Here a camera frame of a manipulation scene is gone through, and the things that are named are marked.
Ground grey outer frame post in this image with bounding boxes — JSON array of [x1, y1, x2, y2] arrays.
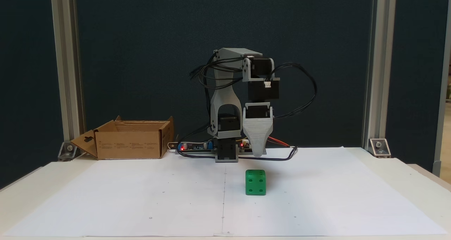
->
[[433, 0, 451, 178]]

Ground green dice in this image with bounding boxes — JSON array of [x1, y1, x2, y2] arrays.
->
[[245, 169, 267, 196]]

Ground blue circuit board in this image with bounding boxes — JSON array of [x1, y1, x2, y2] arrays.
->
[[177, 141, 215, 152]]

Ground grey-mounted motor driver board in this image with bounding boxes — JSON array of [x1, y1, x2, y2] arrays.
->
[[239, 141, 267, 155]]

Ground aluminium corner bracket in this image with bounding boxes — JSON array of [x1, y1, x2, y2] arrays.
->
[[58, 141, 86, 161], [369, 138, 392, 159]]

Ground aluminium frame post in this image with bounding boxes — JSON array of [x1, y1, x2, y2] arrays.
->
[[362, 0, 397, 152], [50, 0, 85, 156]]

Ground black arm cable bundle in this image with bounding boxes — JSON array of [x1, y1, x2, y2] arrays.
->
[[190, 53, 244, 90]]

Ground black gripper motor cable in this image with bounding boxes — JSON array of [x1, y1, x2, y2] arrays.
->
[[271, 63, 318, 120]]

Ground orange and red wires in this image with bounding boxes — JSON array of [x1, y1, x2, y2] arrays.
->
[[267, 136, 291, 148]]

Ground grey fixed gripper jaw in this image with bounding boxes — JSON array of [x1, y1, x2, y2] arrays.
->
[[243, 125, 274, 159]]

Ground black power cable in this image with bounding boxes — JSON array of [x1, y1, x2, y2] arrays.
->
[[176, 146, 299, 162]]

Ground open cardboard box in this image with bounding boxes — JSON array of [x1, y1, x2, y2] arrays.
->
[[70, 116, 175, 160]]

